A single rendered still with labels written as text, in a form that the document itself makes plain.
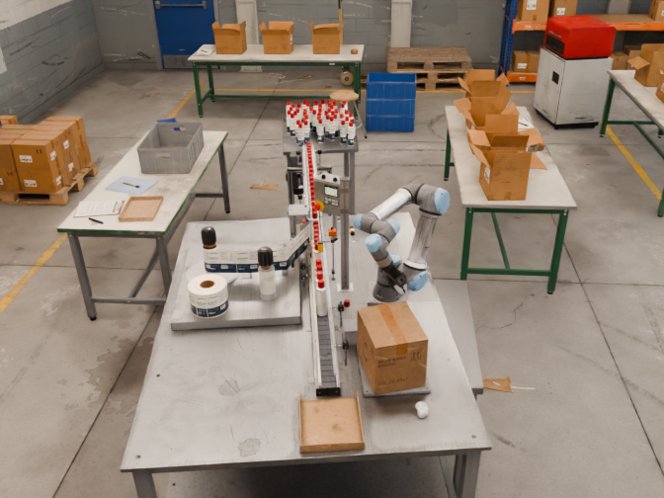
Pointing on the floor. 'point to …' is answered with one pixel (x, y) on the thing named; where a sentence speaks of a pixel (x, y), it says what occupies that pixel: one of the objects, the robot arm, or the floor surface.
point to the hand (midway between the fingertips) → (404, 292)
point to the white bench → (77, 227)
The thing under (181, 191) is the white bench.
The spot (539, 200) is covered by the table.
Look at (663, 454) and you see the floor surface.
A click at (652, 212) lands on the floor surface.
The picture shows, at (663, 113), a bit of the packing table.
